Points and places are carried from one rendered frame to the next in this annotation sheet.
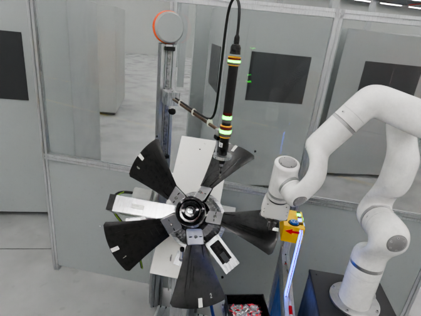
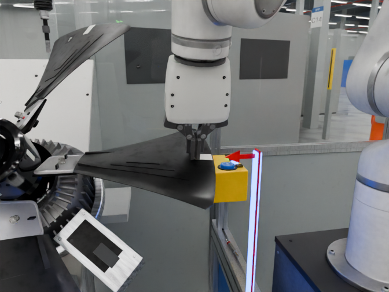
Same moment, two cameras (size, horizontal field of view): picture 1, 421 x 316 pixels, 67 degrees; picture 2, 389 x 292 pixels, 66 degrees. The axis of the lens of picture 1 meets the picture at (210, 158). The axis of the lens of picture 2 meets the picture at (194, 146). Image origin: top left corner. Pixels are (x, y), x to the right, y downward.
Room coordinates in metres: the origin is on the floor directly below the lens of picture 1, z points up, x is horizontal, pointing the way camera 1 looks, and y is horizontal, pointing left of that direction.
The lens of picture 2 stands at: (0.59, -0.12, 1.34)
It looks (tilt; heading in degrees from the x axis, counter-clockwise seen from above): 15 degrees down; 344
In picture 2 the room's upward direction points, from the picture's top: straight up
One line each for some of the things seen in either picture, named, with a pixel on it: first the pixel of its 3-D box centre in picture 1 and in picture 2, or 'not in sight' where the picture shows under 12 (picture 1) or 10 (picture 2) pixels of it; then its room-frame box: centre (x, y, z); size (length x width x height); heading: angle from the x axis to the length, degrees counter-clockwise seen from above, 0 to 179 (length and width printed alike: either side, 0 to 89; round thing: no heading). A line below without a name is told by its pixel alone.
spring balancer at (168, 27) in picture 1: (168, 27); not in sight; (1.76, 0.29, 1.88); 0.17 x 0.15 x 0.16; 83
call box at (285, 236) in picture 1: (291, 226); (223, 178); (1.37, -0.44, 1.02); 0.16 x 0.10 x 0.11; 173
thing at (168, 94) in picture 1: (170, 97); not in sight; (1.67, 0.25, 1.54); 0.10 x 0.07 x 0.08; 28
